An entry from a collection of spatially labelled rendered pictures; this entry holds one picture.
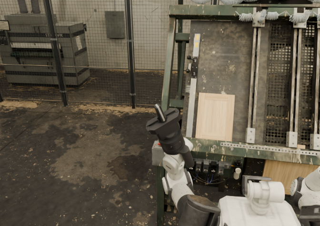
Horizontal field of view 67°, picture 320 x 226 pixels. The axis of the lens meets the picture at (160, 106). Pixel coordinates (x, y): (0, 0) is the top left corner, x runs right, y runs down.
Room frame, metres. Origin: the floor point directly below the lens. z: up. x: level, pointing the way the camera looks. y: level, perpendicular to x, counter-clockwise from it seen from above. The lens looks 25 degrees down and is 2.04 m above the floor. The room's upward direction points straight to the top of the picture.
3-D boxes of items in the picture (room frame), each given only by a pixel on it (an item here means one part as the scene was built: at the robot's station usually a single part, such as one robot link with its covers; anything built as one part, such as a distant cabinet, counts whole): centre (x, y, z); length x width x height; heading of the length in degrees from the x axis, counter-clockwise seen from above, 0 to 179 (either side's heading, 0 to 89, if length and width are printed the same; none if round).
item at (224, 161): (1.65, -0.45, 0.69); 0.50 x 0.14 x 0.24; 79
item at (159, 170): (1.66, 0.00, 0.38); 0.06 x 0.06 x 0.75; 79
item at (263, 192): (0.62, -0.35, 1.44); 0.10 x 0.07 x 0.09; 84
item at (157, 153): (1.66, 0.00, 0.84); 0.12 x 0.12 x 0.18; 79
